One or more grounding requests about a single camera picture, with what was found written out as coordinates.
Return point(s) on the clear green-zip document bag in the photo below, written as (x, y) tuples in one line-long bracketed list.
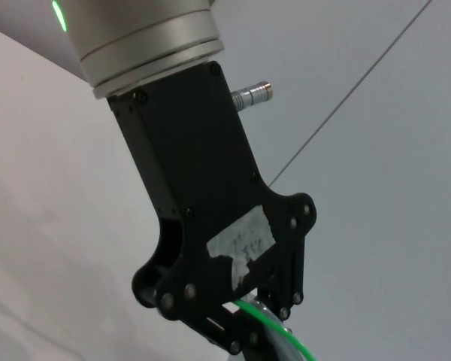
[(282, 338)]

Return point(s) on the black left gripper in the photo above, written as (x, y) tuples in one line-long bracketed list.
[(195, 158)]

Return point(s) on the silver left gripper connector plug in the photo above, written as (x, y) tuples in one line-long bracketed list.
[(253, 94)]

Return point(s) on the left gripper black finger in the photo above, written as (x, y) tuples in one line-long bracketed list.
[(297, 270), (225, 327)]

